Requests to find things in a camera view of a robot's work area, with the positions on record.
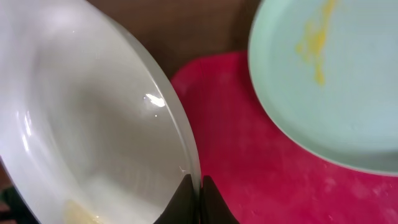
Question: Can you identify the mint green plate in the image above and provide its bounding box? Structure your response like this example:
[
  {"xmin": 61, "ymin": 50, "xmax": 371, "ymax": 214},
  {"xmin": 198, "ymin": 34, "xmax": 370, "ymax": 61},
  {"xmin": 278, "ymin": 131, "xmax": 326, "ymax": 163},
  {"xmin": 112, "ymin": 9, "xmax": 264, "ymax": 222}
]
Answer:
[{"xmin": 248, "ymin": 0, "xmax": 397, "ymax": 176}]

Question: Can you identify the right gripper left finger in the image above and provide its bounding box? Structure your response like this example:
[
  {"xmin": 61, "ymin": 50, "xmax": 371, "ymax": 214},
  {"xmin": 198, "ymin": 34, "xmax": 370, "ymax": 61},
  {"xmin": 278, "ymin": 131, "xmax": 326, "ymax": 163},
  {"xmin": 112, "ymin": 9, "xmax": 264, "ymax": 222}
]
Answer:
[{"xmin": 154, "ymin": 174, "xmax": 197, "ymax": 224}]

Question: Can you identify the white plate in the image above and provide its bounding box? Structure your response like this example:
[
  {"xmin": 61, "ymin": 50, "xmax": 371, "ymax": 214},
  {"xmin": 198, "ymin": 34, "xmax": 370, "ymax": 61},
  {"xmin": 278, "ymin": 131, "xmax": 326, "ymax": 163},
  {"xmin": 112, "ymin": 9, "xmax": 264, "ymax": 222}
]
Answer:
[{"xmin": 1, "ymin": 1, "xmax": 201, "ymax": 223}]

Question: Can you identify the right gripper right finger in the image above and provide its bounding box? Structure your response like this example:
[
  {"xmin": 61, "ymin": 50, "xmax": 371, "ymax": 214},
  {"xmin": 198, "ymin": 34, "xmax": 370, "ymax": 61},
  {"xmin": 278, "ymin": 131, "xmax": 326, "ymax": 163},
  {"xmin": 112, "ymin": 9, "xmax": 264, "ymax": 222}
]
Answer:
[{"xmin": 200, "ymin": 175, "xmax": 239, "ymax": 224}]

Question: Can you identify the black tray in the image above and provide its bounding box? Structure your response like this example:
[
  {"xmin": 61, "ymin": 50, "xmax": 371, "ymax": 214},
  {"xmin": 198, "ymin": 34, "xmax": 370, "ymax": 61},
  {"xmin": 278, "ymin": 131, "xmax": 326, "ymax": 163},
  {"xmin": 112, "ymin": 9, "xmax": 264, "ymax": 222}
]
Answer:
[{"xmin": 1, "ymin": 187, "xmax": 39, "ymax": 224}]

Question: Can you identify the red tray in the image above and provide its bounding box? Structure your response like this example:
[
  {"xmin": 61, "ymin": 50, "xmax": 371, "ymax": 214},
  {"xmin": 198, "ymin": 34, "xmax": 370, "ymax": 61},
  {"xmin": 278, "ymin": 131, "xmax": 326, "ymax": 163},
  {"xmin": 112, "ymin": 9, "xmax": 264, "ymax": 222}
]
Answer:
[{"xmin": 171, "ymin": 52, "xmax": 397, "ymax": 223}]

